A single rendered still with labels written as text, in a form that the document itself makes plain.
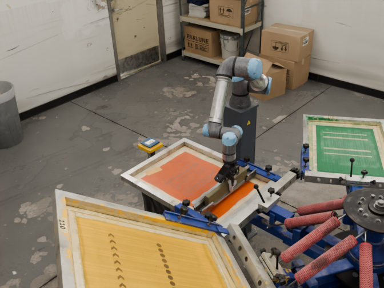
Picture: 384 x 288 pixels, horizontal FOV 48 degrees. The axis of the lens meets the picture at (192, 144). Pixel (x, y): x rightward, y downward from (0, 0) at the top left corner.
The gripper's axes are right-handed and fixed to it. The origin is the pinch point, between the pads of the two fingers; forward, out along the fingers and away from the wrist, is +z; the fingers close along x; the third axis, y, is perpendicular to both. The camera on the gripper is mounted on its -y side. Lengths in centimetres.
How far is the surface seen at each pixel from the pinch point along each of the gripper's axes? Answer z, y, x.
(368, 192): -30, 8, -75
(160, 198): 2.0, -29.2, 25.3
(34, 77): 52, 78, 368
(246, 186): 5.3, 14.6, -3.4
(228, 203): 5.3, -4.2, -5.0
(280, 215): -3.0, -3.0, -38.3
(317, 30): 28, 380, 145
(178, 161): 5.3, 8.5, 47.1
